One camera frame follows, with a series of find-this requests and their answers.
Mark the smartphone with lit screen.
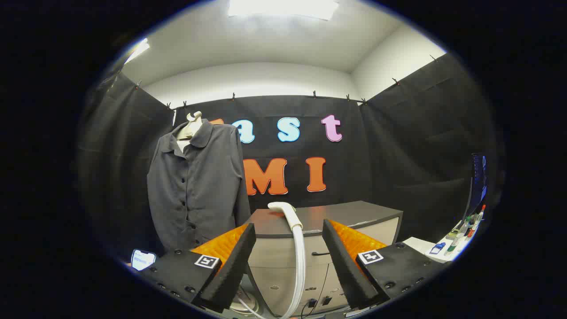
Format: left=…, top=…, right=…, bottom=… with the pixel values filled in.
left=131, top=249, right=156, bottom=271

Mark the grey top beige cabinet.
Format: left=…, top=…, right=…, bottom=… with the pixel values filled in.
left=245, top=200, right=404, bottom=317

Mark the garment steamer base unit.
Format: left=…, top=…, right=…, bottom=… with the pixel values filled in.
left=231, top=286, right=263, bottom=316

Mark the cream clothes hanger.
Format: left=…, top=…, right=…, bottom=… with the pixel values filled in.
left=176, top=111, right=204, bottom=141

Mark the white garment steamer hose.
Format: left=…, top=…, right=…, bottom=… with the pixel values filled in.
left=237, top=226, right=307, bottom=319

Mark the red marker pen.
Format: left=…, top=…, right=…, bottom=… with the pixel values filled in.
left=467, top=205, right=486, bottom=237

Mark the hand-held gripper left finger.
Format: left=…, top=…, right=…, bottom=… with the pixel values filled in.
left=138, top=223, right=257, bottom=314

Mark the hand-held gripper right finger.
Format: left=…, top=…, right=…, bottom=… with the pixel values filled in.
left=322, top=219, right=451, bottom=310

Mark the computer monitor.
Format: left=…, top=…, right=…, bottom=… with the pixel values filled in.
left=463, top=153, right=489, bottom=222

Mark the large ceiling light panel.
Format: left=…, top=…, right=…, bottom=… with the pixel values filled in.
left=228, top=0, right=339, bottom=21

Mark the small ceiling light panel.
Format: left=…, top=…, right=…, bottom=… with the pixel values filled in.
left=124, top=38, right=150, bottom=65

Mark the dark grey button shirt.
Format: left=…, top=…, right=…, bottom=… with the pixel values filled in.
left=147, top=119, right=252, bottom=254

